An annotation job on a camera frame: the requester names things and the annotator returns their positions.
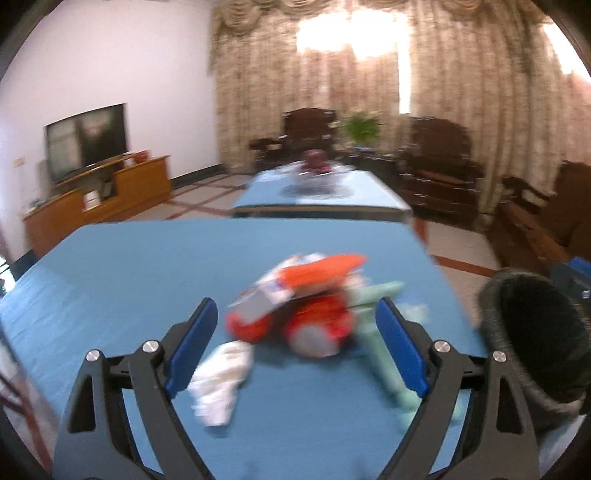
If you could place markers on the dark wooden armchair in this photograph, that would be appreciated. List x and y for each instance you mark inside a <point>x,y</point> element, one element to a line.
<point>303,129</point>
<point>437,170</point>

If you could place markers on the floral beige curtain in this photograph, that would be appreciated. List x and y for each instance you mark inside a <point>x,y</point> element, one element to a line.
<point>502,69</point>

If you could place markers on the dark red fruit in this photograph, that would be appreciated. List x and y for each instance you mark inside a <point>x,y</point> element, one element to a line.
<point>315,162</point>

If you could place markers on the orange plastic wrapper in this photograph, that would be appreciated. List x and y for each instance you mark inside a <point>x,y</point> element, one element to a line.
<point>322,275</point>

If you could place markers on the dark wooden armchair right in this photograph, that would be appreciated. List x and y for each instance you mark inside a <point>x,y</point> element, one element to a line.
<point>437,170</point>

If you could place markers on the black flat television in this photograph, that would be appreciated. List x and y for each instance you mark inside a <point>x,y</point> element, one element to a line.
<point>76,143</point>

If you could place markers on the black trash bin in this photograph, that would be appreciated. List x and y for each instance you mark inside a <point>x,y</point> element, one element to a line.
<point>546,338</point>

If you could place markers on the glass fruit bowl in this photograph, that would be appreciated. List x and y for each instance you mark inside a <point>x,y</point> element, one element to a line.
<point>307,182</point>

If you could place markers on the red teapot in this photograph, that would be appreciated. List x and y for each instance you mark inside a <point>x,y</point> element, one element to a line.
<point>141,156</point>

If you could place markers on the white plastic bag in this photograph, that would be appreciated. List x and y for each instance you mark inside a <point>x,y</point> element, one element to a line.
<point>216,380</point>

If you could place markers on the dark wooden armchair left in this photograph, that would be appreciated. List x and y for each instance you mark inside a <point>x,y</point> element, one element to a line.
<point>303,129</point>

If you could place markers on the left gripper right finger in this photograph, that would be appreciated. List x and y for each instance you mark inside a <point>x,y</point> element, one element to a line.
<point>497,440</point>

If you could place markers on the blue tablecloth near table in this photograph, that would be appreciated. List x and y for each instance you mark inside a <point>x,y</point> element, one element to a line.
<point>112,286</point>

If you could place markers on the blue tablecloth far table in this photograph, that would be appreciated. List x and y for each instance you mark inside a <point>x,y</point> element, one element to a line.
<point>361,196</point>

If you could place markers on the dark wooden sofa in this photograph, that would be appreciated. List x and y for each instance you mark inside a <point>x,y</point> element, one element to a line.
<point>533,231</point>

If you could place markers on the blue tablecloth table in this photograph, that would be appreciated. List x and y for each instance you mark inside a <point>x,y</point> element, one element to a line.
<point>361,196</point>
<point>112,286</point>

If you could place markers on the green potted plant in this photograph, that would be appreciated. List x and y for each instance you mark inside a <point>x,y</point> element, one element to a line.
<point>361,128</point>

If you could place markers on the wooden TV cabinet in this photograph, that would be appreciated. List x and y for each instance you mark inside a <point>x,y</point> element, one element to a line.
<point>113,190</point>

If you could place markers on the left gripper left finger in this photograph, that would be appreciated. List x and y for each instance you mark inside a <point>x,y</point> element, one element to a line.
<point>95,440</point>

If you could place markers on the red paper cup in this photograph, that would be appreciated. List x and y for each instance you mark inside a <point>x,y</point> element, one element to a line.
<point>315,328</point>

